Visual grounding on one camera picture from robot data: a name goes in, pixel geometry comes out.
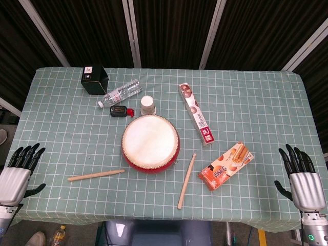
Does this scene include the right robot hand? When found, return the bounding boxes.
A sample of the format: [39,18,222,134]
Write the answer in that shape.
[274,143,327,212]

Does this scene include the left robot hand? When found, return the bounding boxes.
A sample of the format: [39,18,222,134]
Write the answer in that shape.
[0,143,47,207]

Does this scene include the wooden drumstick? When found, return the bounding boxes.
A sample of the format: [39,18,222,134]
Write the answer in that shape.
[67,169,126,182]
[177,153,197,210]

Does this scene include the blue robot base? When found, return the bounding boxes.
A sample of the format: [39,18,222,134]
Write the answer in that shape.
[104,219,213,246]

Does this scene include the green grid tablecloth table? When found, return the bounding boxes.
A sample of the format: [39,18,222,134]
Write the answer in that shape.
[0,67,328,231]

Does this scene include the red drum with white skin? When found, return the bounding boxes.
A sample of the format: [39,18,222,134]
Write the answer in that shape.
[121,114,181,174]

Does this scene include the beige shoe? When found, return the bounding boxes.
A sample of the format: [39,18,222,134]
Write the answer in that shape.
[25,231,46,246]

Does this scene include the yellow drink bottle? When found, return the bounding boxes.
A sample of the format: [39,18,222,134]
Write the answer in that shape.
[52,225,67,246]

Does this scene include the orange biscuit box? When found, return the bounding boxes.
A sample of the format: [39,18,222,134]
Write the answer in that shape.
[197,141,255,191]

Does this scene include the small black and red bottle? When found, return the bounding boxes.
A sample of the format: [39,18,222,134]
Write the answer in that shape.
[110,105,135,118]

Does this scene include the black cardboard box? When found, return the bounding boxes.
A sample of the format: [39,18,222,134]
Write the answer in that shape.
[80,64,109,95]

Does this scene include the long foil wrap box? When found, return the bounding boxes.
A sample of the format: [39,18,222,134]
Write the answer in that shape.
[178,83,215,147]

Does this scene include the clear plastic water bottle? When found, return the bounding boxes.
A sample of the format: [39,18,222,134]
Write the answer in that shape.
[97,79,143,108]

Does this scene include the white paper cup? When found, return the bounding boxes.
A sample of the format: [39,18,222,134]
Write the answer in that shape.
[140,95,157,116]

